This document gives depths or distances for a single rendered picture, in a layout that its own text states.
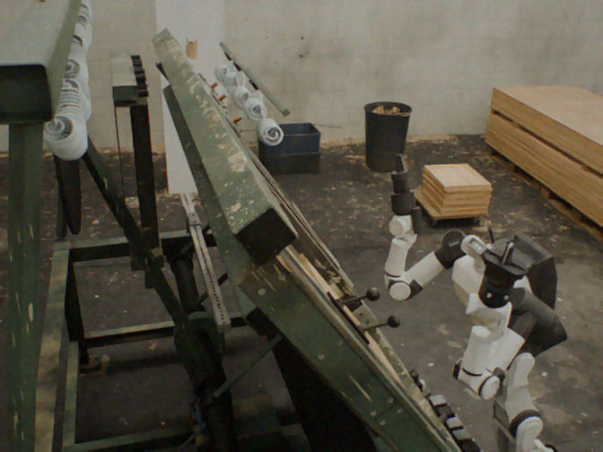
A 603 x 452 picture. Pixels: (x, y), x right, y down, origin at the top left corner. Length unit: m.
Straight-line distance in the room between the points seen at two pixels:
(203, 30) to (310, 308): 4.57
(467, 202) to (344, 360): 4.20
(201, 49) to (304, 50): 1.87
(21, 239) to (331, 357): 0.70
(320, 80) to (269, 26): 0.85
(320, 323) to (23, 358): 0.60
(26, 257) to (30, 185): 0.14
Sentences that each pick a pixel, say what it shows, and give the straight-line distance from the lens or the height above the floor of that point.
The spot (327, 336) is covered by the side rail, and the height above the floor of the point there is 1.58.
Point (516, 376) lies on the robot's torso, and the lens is 2.50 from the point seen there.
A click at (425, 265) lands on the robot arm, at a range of 2.43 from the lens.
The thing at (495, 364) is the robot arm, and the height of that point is 1.19.
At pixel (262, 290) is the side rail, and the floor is 1.72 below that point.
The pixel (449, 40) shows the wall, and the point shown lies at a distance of 7.82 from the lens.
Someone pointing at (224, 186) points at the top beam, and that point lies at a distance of 1.39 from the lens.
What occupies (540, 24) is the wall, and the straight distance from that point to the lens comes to 8.32.
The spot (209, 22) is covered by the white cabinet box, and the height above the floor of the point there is 1.59.
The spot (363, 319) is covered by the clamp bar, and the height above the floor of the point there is 0.95.
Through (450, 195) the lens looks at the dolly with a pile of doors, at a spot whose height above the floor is 0.32.
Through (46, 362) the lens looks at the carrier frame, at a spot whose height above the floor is 0.78.
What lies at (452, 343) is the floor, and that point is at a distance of 4.17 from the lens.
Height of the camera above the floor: 2.41
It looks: 26 degrees down
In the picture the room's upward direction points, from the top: 1 degrees clockwise
